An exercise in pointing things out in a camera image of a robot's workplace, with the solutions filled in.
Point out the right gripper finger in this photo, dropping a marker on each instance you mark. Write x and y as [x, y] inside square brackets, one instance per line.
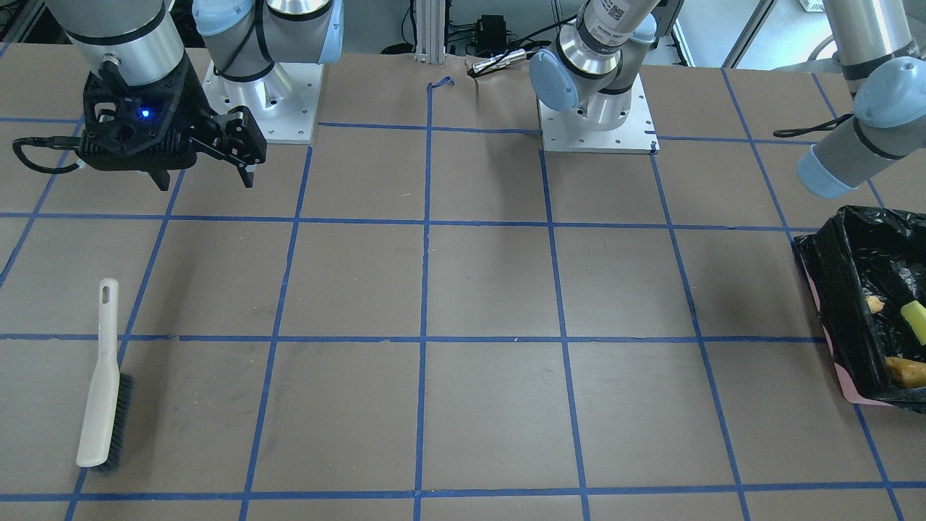
[247, 175]
[161, 178]

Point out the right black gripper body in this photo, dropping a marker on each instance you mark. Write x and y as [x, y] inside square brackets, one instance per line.
[194, 103]

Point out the beige hand brush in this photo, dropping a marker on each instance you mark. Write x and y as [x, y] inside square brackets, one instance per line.
[107, 405]

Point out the yellow green sponge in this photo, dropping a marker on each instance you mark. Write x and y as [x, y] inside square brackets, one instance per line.
[914, 314]

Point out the brown potato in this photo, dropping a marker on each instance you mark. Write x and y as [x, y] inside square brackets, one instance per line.
[907, 374]

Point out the croissant bread piece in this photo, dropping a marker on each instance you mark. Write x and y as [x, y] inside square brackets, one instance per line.
[875, 304]

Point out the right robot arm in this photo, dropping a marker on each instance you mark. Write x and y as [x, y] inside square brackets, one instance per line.
[246, 39]

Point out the bin with black bag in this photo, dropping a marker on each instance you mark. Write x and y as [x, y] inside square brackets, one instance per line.
[864, 251]

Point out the black power adapter box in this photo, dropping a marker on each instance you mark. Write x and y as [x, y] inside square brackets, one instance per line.
[491, 34]

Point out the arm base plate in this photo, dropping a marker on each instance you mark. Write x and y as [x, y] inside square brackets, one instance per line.
[284, 103]
[605, 124]

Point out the aluminium frame post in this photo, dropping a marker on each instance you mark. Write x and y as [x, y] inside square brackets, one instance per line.
[430, 31]

